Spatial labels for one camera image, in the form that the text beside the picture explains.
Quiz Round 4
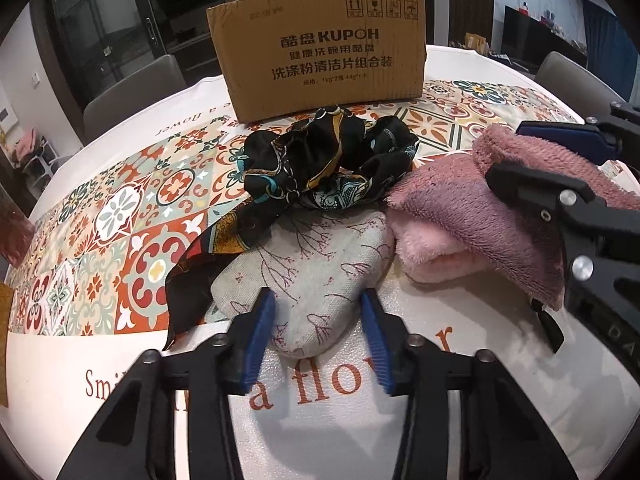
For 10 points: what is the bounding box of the blue curtain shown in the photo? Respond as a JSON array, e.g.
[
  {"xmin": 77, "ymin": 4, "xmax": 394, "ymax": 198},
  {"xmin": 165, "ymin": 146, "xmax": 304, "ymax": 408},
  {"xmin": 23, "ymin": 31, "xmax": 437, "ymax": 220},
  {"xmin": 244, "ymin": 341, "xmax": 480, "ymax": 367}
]
[{"xmin": 582, "ymin": 0, "xmax": 639, "ymax": 102}]

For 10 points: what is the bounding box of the beige printed oven mitt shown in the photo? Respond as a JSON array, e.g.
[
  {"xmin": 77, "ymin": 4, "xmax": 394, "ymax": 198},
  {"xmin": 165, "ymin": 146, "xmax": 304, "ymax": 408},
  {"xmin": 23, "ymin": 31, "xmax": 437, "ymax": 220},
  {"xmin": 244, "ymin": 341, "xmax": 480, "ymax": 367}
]
[{"xmin": 210, "ymin": 205, "xmax": 397, "ymax": 359}]

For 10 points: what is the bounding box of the pink fluffy towel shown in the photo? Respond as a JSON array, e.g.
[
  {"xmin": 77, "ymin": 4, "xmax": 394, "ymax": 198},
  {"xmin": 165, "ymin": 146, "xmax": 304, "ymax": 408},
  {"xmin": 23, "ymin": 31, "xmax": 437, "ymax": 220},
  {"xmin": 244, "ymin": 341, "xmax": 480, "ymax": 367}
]
[{"xmin": 385, "ymin": 124, "xmax": 637, "ymax": 311}]

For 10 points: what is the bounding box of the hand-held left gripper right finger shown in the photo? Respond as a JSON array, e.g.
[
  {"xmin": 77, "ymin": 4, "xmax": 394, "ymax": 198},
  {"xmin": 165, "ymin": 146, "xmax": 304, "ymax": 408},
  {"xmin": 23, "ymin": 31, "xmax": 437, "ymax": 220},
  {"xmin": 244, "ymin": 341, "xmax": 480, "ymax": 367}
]
[{"xmin": 361, "ymin": 287, "xmax": 566, "ymax": 480}]

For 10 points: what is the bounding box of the black patterned silk scarf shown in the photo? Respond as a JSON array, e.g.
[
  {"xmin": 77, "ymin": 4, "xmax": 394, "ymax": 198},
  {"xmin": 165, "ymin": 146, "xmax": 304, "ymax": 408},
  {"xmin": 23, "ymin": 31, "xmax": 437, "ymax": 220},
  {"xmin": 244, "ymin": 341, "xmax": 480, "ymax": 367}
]
[{"xmin": 162, "ymin": 105, "xmax": 421, "ymax": 352}]

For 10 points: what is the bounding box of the brown cardboard box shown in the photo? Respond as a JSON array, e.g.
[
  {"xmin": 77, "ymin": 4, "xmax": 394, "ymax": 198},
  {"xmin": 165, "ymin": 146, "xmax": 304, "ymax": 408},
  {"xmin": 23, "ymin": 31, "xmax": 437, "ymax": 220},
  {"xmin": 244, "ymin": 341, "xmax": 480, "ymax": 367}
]
[{"xmin": 206, "ymin": 0, "xmax": 427, "ymax": 125}]

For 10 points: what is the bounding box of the tile patterned tablecloth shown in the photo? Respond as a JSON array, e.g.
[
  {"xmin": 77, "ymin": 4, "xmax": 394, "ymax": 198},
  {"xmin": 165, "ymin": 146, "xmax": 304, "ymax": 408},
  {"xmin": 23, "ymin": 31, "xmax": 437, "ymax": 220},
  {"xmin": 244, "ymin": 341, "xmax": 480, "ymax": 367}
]
[{"xmin": 0, "ymin": 44, "xmax": 640, "ymax": 480}]

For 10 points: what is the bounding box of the dark slatted wall panel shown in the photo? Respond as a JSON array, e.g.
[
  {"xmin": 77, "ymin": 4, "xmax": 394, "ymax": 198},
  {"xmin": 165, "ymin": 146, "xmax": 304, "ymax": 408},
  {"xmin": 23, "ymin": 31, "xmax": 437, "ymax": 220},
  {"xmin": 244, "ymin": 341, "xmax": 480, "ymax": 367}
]
[{"xmin": 452, "ymin": 0, "xmax": 496, "ymax": 48}]

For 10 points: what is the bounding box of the black television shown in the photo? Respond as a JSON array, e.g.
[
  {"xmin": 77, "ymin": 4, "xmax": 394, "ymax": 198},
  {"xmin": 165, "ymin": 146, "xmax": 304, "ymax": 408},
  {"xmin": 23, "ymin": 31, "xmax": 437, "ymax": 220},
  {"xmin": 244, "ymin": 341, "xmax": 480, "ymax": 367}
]
[{"xmin": 501, "ymin": 5, "xmax": 589, "ymax": 68}]

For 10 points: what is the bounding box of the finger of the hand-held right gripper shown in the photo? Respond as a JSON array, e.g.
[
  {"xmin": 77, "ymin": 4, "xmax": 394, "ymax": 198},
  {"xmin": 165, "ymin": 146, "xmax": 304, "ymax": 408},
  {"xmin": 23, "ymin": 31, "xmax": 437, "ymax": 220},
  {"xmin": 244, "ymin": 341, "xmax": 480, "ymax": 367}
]
[
  {"xmin": 485, "ymin": 161, "xmax": 640, "ymax": 287},
  {"xmin": 516, "ymin": 102, "xmax": 640, "ymax": 166}
]

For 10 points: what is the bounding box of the grey dining chair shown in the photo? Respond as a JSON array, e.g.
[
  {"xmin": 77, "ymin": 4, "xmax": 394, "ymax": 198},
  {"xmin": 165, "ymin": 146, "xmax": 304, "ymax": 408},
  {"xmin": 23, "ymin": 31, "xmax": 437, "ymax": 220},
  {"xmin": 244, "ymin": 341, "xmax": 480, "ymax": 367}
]
[
  {"xmin": 82, "ymin": 54, "xmax": 188, "ymax": 146},
  {"xmin": 532, "ymin": 51, "xmax": 637, "ymax": 123}
]

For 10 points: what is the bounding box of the glass vase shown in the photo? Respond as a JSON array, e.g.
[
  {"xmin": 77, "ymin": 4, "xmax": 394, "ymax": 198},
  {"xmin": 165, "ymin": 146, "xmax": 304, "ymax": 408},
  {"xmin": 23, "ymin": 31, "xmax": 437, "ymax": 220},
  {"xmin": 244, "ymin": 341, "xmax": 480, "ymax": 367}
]
[{"xmin": 0, "ymin": 180, "xmax": 37, "ymax": 268}]

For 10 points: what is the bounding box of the white shoe rack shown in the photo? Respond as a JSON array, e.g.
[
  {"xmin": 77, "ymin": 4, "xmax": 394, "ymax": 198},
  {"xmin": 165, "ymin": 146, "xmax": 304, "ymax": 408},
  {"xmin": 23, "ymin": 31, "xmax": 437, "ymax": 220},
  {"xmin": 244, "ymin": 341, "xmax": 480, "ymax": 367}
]
[{"xmin": 10, "ymin": 127, "xmax": 66, "ymax": 196}]

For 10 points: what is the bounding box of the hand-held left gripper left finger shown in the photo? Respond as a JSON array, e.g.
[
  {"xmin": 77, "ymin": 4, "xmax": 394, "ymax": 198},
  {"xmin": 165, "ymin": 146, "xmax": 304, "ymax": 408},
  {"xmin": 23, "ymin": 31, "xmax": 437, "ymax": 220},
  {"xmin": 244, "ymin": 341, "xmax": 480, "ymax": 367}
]
[{"xmin": 62, "ymin": 287, "xmax": 277, "ymax": 480}]

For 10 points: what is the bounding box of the glass sliding door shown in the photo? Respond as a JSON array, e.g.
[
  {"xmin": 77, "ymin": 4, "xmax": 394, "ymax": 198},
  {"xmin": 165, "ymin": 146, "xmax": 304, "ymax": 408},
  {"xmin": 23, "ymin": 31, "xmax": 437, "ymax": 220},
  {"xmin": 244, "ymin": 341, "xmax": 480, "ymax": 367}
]
[{"xmin": 47, "ymin": 0, "xmax": 166, "ymax": 107}]

